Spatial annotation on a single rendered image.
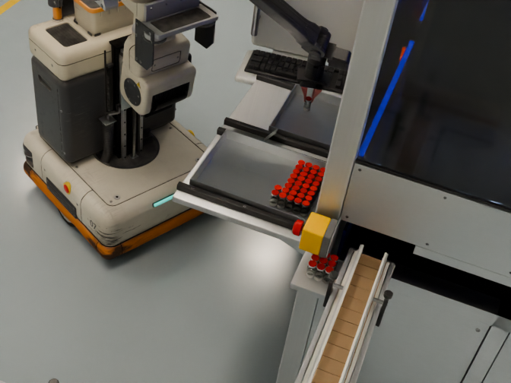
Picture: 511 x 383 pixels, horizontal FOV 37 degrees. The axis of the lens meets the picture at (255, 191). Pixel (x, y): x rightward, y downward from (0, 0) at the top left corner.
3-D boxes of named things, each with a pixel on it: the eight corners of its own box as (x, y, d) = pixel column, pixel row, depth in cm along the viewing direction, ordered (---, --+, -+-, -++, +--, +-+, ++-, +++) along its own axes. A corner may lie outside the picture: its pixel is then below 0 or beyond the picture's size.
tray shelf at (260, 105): (394, 119, 251) (395, 115, 249) (335, 258, 200) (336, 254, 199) (260, 77, 260) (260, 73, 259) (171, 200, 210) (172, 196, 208)
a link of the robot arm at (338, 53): (317, 24, 224) (309, 50, 222) (355, 34, 222) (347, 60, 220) (316, 42, 235) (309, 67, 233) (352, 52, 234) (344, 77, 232)
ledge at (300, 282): (354, 271, 198) (356, 267, 197) (341, 306, 189) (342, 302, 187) (304, 254, 200) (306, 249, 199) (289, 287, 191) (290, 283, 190)
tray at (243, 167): (330, 173, 223) (332, 164, 221) (302, 229, 205) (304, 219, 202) (225, 137, 230) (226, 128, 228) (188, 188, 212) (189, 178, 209)
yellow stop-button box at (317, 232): (333, 240, 192) (338, 219, 187) (325, 258, 187) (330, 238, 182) (305, 230, 193) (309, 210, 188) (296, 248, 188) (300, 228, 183)
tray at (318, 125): (391, 122, 246) (395, 114, 243) (372, 169, 227) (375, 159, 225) (294, 92, 252) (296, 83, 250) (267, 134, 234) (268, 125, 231)
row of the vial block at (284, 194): (303, 172, 222) (306, 161, 219) (283, 210, 209) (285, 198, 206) (296, 170, 222) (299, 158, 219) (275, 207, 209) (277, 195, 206)
